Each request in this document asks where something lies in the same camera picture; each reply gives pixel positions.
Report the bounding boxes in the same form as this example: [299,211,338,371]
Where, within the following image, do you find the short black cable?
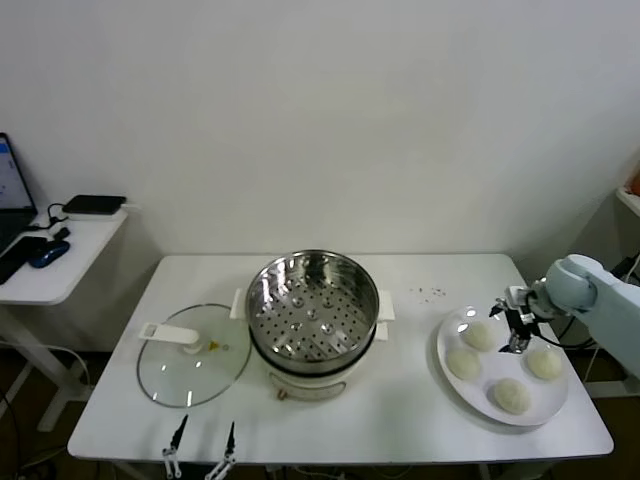
[47,202,71,230]

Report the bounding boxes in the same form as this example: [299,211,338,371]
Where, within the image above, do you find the white floor cable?
[49,344,94,389]

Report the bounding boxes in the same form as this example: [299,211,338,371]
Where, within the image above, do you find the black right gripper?
[487,285,546,355]

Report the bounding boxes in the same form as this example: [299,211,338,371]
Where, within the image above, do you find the large white plate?
[435,304,570,427]

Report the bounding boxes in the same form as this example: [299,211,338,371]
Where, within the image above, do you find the white steamed baozi bun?
[464,321,497,351]
[446,348,482,381]
[492,378,531,415]
[527,348,564,381]

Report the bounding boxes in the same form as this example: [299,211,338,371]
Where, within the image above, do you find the blue computer mouse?
[28,239,71,269]

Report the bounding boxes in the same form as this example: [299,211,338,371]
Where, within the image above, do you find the glass lid with white handle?
[136,302,253,409]

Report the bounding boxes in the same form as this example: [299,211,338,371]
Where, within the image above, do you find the dark crumbs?
[409,285,446,304]

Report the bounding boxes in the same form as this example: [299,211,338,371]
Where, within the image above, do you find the stainless steel steamer basket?
[247,248,380,365]

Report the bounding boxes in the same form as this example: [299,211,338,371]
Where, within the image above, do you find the black laptop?
[0,132,40,254]

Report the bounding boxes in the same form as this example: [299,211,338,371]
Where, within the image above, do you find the white shelf board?
[614,187,640,219]

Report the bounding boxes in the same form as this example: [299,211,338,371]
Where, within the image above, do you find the flat black box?
[62,194,127,216]

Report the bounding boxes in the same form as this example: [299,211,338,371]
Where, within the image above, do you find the white stand foot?
[582,357,640,399]

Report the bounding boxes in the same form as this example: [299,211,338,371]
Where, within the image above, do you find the black power cable with plug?
[609,253,640,281]

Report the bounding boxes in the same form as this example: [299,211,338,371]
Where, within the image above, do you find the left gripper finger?
[162,413,190,477]
[207,421,238,480]

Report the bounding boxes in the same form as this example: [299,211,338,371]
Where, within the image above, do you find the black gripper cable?
[537,319,596,351]

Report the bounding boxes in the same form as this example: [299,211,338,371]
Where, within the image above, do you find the white side desk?
[0,209,131,434]

